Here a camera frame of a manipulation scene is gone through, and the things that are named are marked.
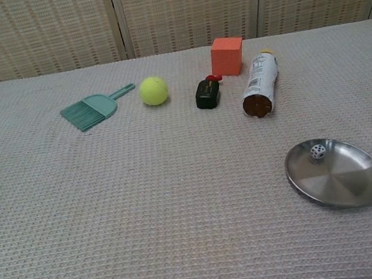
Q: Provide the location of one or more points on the small white die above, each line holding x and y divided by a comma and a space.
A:
318, 152

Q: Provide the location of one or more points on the round metal plate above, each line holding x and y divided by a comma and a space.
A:
341, 178

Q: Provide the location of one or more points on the white bottle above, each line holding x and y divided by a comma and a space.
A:
261, 79

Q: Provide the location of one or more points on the teal hand brush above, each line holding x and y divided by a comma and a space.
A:
95, 106

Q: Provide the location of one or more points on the orange foam cube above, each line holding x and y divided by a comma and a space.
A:
226, 60

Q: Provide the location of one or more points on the black sauce bottle red cap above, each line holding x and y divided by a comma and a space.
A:
207, 95

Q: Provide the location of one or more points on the yellow-green tennis ball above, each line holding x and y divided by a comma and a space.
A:
153, 91

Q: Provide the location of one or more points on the beige waffle tablecloth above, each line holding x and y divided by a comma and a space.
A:
127, 191

